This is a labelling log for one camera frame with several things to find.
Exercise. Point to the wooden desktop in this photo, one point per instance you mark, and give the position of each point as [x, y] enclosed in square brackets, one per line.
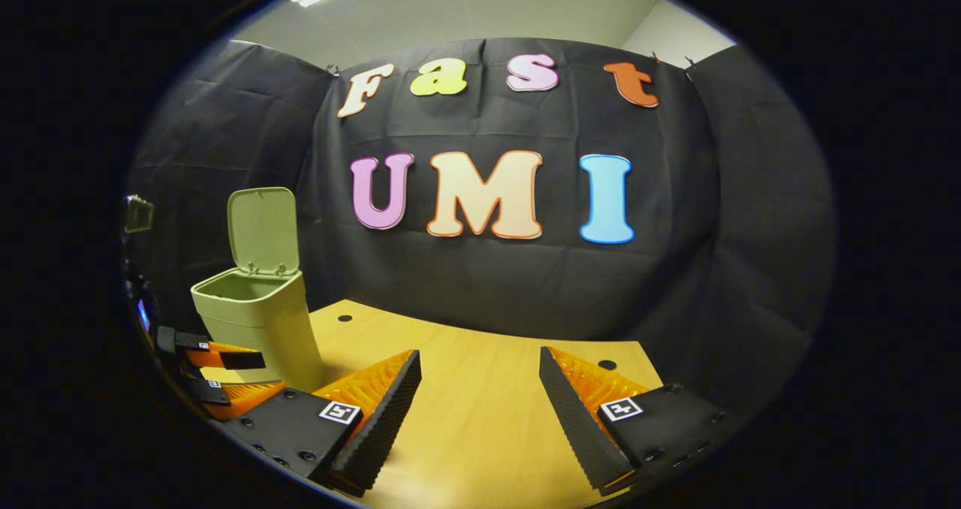
[480, 419]

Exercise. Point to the pale green desktop garbage bin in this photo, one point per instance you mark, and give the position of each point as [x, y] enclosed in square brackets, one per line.
[259, 321]

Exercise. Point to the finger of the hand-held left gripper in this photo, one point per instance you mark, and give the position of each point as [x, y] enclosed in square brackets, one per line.
[240, 398]
[225, 359]

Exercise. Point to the black backdrop cloth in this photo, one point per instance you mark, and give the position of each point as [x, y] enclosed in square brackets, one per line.
[480, 269]

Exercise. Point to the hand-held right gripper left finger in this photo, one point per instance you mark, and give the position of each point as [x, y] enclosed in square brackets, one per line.
[383, 426]

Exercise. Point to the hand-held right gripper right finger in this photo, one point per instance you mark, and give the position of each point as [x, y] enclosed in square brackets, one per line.
[578, 426]

